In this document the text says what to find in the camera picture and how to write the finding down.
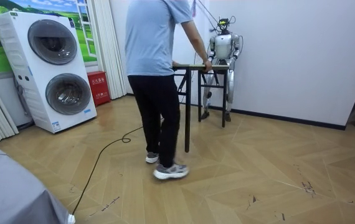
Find robot legs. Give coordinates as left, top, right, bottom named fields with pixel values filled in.
left=200, top=58, right=236, bottom=123

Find grey bed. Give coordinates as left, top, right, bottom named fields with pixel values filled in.
left=0, top=135, right=76, bottom=224

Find cable bundle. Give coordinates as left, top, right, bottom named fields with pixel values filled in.
left=191, top=0, right=220, bottom=34

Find white stacked washing machine tower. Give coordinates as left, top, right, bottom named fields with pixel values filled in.
left=0, top=11, right=98, bottom=134

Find black floor cable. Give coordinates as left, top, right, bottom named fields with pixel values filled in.
left=71, top=117, right=165, bottom=216

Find pale green folding table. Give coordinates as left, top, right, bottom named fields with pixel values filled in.
left=172, top=63, right=230, bottom=153

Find robot body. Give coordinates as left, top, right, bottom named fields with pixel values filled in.
left=210, top=17, right=242, bottom=65

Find landscape window wall poster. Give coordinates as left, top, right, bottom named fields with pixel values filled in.
left=0, top=0, right=98, bottom=75

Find red fire equipment box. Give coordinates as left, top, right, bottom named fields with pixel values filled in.
left=87, top=70, right=111, bottom=107

